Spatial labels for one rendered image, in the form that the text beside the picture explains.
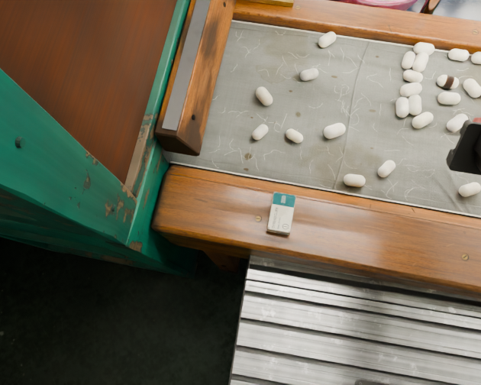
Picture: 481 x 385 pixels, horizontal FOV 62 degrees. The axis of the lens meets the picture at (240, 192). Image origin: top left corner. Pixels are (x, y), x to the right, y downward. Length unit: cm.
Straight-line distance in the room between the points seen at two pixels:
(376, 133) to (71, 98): 50
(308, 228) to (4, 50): 46
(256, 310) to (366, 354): 19
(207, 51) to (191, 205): 24
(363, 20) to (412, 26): 9
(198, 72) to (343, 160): 28
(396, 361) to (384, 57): 52
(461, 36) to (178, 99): 51
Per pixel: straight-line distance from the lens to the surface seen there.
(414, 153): 74
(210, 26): 68
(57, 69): 38
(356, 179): 67
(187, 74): 62
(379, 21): 82
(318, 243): 63
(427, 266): 67
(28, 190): 35
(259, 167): 68
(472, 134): 56
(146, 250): 66
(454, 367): 78
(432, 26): 84
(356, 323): 73
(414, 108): 75
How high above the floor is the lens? 138
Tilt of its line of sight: 74 degrees down
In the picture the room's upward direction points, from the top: 7 degrees counter-clockwise
